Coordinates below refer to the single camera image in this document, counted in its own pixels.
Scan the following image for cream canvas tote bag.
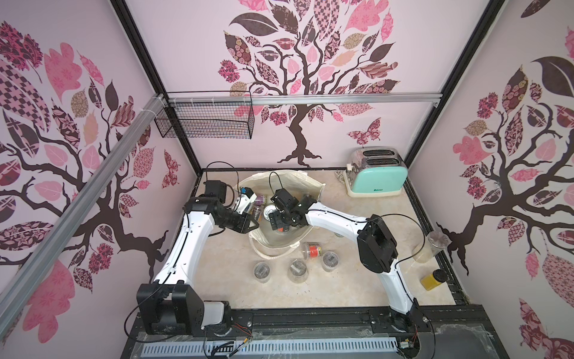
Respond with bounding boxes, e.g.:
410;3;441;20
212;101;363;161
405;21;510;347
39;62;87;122
239;170;325;260

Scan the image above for red label jar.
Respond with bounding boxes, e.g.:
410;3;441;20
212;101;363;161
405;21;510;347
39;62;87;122
302;242;323;260

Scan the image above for clear seed jar striped lid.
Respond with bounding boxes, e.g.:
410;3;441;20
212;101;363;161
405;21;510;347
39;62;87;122
288;259;309;284

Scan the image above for clear seed jar dark lid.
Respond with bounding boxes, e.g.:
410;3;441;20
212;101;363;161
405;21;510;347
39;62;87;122
321;251;340;272

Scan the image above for clear seed jar grey lid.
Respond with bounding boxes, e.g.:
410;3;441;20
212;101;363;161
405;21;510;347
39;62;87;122
253;262;271;284

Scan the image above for clear jar sandy contents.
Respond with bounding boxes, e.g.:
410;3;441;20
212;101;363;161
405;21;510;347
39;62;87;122
413;230;451;263

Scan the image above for yellow label seed jar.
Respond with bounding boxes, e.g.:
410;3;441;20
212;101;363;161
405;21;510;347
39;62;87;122
420;269;448;291

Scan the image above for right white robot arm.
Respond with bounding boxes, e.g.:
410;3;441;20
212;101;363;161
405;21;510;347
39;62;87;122
269;189;427;332

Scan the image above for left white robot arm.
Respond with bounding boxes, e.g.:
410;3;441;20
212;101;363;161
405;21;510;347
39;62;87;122
136;180;259;337

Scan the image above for silver tin can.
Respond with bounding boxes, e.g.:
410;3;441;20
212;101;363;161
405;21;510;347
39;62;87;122
263;205;277;221

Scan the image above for purple label small jar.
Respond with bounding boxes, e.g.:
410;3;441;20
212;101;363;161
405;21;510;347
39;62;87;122
252;200;265;221

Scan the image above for mint green toaster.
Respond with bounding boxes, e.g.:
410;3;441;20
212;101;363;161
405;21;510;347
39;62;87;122
343;147;408;198

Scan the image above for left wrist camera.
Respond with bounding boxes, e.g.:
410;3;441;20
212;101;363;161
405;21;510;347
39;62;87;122
236;187;257;214

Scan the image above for black wire basket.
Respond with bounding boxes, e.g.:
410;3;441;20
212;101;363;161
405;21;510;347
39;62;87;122
155;90;255;139

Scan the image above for aluminium rail left wall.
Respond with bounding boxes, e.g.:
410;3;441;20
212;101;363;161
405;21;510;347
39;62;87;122
1;94;166;336

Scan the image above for aluminium rail wall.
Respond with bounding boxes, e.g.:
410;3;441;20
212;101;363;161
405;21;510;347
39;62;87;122
169;92;442;106
1;94;166;336

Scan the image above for white slotted cable duct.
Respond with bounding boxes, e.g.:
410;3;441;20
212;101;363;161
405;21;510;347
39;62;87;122
138;337;399;358

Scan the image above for aluminium rail back wall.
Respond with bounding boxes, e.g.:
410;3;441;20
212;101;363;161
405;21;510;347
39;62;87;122
169;92;442;106

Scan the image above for black base frame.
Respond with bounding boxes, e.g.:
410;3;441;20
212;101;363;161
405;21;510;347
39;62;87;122
120;305;509;358

